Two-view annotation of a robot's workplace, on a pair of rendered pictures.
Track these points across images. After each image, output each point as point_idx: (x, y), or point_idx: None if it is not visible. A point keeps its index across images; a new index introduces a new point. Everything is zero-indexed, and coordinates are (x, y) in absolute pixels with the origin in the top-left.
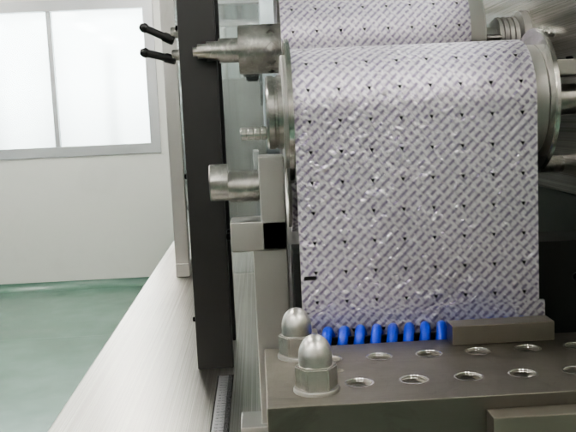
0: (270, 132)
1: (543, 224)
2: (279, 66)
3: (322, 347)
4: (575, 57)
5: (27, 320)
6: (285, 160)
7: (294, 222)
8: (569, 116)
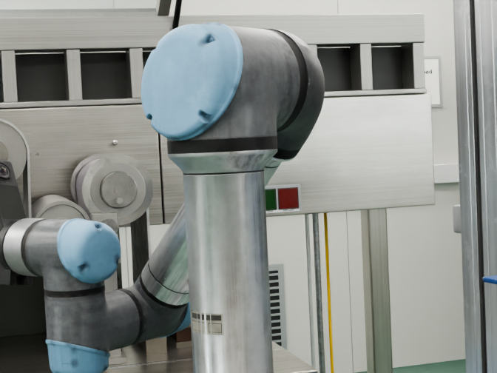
0: (134, 198)
1: None
2: (103, 167)
3: None
4: (66, 166)
5: None
6: (132, 212)
7: None
8: (59, 194)
